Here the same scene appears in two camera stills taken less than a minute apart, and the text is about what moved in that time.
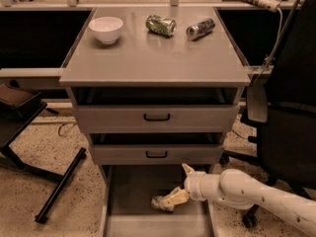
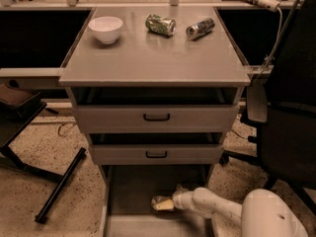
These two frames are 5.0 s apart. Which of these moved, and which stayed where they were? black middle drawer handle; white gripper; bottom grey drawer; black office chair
Moved: white gripper
Stayed: black middle drawer handle; bottom grey drawer; black office chair
